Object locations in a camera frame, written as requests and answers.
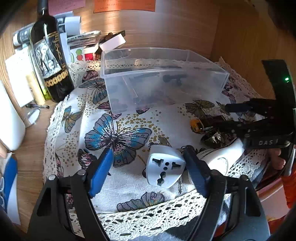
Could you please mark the person's right hand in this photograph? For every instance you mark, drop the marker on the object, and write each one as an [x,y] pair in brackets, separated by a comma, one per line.
[277,162]

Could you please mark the dark wine bottle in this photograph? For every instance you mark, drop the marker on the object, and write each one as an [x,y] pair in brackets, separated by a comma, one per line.
[48,54]

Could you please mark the white travel plug adapter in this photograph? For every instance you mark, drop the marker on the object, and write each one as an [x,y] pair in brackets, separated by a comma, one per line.
[165,165]

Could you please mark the small white box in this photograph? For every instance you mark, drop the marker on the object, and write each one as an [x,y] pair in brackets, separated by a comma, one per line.
[113,43]

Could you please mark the orange black small battery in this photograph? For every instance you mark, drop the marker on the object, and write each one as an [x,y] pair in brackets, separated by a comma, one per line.
[196,126]

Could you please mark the butterfly print lace cloth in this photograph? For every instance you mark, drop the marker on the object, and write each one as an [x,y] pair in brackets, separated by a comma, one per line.
[127,206]

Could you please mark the clear plastic storage box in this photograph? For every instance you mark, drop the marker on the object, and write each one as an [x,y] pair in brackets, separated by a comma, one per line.
[139,78]

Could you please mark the stack of magazines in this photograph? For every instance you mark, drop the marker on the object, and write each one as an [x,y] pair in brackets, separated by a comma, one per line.
[84,39]

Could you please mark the round metal lid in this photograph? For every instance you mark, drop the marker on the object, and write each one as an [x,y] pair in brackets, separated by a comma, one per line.
[31,116]

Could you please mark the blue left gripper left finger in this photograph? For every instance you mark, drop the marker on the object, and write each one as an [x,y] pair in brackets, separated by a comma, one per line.
[98,171]

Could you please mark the blue white booklet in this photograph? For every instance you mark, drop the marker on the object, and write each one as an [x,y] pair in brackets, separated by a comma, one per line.
[9,199]

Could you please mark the rolled newspaper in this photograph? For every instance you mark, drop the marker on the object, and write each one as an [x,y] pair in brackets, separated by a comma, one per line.
[22,36]

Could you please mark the orange sticky note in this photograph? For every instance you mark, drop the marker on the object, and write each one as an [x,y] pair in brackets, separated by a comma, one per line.
[117,5]

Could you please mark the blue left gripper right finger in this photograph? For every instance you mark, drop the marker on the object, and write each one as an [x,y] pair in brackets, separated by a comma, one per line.
[198,170]

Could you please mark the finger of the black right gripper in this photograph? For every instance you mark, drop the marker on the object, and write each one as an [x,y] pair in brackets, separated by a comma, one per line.
[255,129]
[264,107]

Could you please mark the pink sticky note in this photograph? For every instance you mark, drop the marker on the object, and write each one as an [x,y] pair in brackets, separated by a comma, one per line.
[61,6]

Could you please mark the white paper sheet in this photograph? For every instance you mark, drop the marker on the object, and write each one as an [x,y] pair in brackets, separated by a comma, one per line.
[18,66]

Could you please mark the gold hair claw clip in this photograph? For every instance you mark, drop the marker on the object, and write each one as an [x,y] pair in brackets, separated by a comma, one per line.
[213,137]

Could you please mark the white rounded container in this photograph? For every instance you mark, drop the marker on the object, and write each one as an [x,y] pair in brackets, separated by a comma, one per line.
[12,127]

